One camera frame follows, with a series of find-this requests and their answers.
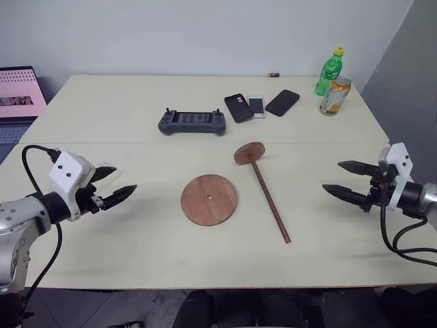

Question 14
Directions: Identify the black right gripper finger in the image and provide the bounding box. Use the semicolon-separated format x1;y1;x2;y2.
322;183;371;210
337;160;377;178

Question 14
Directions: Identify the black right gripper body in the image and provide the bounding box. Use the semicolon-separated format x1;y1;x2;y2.
363;165;391;214

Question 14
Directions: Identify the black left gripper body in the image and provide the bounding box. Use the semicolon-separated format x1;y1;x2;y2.
75;183;105;217

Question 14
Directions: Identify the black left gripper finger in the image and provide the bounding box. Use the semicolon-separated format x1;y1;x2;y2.
101;184;138;211
91;166;118;184

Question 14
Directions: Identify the wooden rod with small disc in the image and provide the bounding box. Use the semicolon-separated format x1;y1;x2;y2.
234;141;293;245

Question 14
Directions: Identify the orange drink can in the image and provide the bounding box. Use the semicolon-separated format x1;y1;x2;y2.
319;75;353;117

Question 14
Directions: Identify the round wooden base disc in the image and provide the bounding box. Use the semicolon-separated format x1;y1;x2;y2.
180;174;238;227

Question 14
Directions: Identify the green plastic bottle yellow cap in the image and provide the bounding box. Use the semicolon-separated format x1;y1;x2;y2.
314;46;347;97

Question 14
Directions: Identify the plain black smartphone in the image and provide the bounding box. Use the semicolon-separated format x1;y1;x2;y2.
264;89;301;118

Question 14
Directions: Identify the grey handheld remote controller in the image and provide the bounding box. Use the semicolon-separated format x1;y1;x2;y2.
157;107;228;137

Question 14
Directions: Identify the white smartphone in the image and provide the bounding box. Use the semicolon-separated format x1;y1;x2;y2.
247;94;266;120

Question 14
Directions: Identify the open laptop pink screen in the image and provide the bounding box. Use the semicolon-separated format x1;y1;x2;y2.
0;66;48;163

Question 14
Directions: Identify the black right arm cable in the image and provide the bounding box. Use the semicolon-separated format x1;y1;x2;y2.
379;204;437;267

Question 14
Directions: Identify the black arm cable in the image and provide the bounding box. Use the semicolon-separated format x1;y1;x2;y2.
21;145;64;324
379;204;437;267

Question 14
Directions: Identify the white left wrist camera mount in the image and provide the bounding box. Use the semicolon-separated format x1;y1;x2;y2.
48;150;96;222

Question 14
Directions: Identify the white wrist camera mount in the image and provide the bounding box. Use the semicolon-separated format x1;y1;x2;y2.
48;150;96;222
377;142;413;209

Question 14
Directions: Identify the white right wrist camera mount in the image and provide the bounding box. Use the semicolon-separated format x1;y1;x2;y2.
377;142;413;209

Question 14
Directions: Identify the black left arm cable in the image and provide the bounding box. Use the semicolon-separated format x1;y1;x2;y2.
21;145;64;324

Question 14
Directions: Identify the black phone case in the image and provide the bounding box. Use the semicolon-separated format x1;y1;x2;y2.
223;92;255;124

